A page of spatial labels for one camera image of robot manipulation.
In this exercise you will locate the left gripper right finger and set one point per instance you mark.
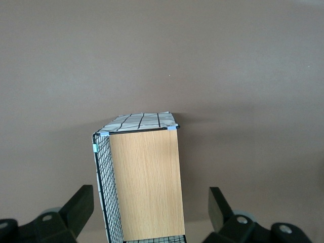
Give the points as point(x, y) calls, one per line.
point(220, 215)

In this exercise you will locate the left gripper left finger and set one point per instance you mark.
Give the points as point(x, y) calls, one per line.
point(73, 212)

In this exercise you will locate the brown table cover mat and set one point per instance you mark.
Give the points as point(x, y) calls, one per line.
point(162, 63)

